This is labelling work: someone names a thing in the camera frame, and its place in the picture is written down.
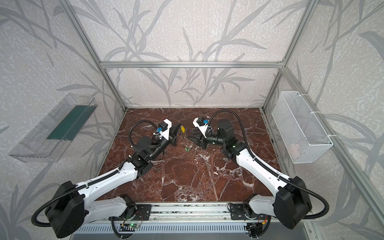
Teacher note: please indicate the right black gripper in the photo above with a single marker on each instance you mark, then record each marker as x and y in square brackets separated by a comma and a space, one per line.
[201, 139]

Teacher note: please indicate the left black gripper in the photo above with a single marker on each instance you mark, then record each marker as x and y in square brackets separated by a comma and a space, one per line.
[171, 138]

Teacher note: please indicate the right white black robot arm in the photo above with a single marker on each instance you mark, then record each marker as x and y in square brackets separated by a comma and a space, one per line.
[288, 204]

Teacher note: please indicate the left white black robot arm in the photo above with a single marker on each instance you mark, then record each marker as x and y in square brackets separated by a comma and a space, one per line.
[74, 205]

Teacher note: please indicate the pink object in basket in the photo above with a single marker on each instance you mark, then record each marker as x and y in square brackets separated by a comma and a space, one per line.
[294, 151]

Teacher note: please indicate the green circuit board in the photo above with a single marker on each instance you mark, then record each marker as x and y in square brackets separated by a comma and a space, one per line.
[129, 227]

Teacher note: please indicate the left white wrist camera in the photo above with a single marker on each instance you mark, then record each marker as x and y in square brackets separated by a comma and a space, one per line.
[163, 130]

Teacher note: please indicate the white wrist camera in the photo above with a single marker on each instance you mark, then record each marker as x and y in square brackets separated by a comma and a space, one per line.
[203, 125]
[163, 130]

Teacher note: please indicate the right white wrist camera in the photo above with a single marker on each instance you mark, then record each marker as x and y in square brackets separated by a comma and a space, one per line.
[203, 125]

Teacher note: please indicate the aluminium mounting rail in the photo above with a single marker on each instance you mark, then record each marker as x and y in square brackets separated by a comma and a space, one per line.
[160, 212]

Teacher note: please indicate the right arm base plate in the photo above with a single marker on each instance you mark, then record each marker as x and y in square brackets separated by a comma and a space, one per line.
[237, 212]

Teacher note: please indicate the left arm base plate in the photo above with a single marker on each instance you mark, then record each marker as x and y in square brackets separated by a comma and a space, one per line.
[137, 213]

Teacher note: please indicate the white wire mesh basket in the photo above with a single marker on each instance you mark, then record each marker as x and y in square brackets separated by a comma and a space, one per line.
[299, 124]

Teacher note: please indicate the clear plastic wall tray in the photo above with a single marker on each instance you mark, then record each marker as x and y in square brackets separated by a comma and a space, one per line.
[49, 139]

